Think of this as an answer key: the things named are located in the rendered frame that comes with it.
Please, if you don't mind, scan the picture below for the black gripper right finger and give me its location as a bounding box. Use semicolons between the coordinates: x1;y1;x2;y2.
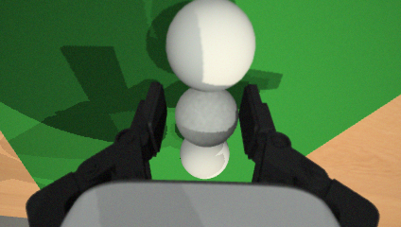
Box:
239;84;380;227

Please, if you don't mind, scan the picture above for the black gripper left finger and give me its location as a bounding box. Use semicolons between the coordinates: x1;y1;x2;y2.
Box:
26;82;167;227

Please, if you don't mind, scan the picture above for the grey sphere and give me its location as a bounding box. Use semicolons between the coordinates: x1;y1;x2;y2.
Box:
175;88;239;148

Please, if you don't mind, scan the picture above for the green mat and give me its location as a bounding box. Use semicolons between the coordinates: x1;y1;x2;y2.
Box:
0;0;401;189

